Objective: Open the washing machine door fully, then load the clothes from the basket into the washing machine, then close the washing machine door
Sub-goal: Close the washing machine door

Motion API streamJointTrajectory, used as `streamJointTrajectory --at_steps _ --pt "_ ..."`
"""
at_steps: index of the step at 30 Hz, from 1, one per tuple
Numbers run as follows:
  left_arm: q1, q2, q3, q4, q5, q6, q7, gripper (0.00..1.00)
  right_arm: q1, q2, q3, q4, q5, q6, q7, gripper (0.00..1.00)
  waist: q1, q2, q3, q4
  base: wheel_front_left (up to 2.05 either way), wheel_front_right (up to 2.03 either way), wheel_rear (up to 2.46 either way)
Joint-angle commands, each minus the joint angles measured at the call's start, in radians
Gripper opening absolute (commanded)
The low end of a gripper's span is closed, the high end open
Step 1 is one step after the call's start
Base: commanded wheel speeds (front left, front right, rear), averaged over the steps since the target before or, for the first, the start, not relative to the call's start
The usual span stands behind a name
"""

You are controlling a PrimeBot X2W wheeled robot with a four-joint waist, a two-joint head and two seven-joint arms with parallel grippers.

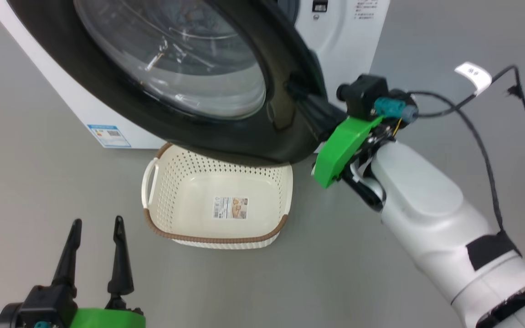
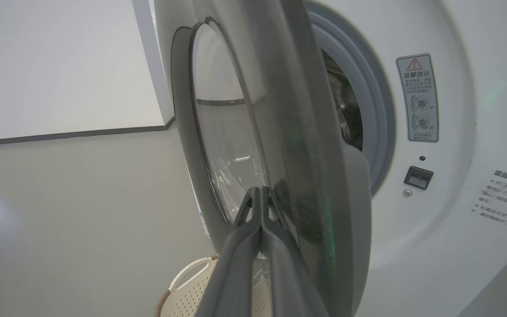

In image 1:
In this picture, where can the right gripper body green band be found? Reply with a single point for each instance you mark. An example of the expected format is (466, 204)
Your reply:
(340, 150)

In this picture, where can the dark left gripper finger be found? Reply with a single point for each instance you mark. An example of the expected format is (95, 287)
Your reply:
(120, 264)
(67, 259)

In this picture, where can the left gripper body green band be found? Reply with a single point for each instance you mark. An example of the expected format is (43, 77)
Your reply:
(107, 319)

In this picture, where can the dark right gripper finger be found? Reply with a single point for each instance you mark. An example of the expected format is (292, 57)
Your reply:
(324, 118)

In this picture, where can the black-rimmed glass washer door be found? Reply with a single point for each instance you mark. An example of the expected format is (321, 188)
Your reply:
(276, 54)

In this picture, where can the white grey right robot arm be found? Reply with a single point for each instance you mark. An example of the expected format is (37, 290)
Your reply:
(426, 205)

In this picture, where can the white front-load washing machine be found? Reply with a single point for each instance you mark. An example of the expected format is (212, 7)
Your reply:
(349, 50)

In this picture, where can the cream laundry basket brown rim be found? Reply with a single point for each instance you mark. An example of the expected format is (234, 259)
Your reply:
(185, 200)

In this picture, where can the black door latch socket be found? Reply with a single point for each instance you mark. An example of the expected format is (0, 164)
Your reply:
(320, 5)

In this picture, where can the basket product label sticker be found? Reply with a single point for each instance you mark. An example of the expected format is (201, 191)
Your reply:
(230, 207)

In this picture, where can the blue energy label sticker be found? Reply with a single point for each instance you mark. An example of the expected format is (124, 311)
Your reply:
(110, 135)

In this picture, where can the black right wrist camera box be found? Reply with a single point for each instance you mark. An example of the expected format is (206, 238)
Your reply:
(365, 95)

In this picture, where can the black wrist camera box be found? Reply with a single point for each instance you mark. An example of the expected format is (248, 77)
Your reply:
(48, 303)
(365, 95)

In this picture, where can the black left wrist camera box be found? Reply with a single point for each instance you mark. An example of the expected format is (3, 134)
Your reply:
(48, 303)

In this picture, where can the teal left camera connector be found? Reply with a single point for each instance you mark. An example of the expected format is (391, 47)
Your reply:
(42, 325)

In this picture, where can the teal camera connector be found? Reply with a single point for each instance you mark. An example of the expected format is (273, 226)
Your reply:
(392, 109)
(42, 325)

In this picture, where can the teal right camera connector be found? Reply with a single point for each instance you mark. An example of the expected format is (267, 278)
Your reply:
(392, 109)

